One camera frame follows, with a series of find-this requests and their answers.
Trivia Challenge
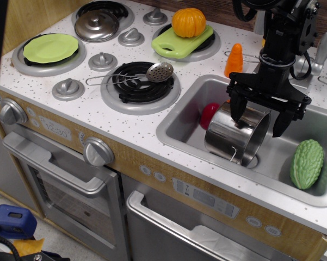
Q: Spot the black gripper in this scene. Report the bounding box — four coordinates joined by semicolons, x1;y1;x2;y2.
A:
227;60;311;138

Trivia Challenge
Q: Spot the stainless steel pot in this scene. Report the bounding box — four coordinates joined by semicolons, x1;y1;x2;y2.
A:
205;101;271;166

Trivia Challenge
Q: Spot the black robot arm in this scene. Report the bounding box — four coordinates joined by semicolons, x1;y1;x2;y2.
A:
227;1;320;138

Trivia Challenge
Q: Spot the grey toy sink basin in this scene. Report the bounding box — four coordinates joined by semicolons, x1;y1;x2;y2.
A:
156;74;327;207

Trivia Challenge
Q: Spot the steel pot lid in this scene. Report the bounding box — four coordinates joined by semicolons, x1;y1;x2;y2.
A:
74;10;119;42

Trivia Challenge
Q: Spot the orange toy carrot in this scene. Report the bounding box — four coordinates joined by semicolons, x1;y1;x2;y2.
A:
224;43;243;78

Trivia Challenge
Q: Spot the red toy vegetable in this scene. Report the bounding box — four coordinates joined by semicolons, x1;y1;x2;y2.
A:
200;103;220;130

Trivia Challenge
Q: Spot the grey toy faucet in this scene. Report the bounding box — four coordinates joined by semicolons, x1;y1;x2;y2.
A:
289;55;315;92

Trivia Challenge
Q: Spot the green bitter gourd toy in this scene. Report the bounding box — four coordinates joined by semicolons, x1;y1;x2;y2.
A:
289;139;324;190

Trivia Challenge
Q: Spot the back right stove burner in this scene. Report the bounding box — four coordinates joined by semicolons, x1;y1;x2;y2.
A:
152;24;221;63

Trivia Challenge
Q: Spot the stove burner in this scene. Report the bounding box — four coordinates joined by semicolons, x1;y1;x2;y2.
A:
71;1;134;31
12;34;86;77
152;24;221;63

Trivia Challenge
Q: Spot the metal slotted skimmer spoon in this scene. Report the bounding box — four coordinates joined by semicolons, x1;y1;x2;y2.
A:
85;61;174;86

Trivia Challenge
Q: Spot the orange toy pumpkin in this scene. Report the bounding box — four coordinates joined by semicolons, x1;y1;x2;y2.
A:
171;8;206;38

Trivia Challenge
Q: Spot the green cutting board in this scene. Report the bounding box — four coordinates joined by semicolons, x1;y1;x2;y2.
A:
151;25;213;59

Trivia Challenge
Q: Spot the front right black burner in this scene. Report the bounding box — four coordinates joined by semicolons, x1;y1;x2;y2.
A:
100;61;181;115

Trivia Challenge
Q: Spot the grey stove knob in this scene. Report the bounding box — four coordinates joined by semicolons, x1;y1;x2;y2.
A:
143;8;168;26
88;52;118;72
52;78;85;101
118;28;145;47

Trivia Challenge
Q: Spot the toy dishwasher door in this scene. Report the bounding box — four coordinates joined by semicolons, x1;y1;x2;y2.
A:
122;176;292;260

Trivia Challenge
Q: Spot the back left stove burner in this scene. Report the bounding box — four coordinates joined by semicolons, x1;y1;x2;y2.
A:
71;1;134;31

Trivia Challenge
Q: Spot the grey oven dial right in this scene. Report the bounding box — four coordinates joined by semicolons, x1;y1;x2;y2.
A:
83;137;115;167

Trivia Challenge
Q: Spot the grey oven dial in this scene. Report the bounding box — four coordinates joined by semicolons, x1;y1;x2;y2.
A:
0;98;28;125
83;137;115;167

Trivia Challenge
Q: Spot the toy oven door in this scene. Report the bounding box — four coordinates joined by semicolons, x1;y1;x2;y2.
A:
3;125;130;260

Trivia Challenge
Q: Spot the front left stove burner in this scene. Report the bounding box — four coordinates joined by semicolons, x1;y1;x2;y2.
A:
12;34;86;77

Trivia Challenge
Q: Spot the green toy plate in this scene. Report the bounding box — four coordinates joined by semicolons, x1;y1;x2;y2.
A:
23;33;78;64

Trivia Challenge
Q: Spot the grey oven dial left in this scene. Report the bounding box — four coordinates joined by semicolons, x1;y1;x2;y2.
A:
0;98;28;125

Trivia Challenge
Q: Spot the blue clamp tool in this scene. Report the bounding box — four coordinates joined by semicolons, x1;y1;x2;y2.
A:
0;204;37;239

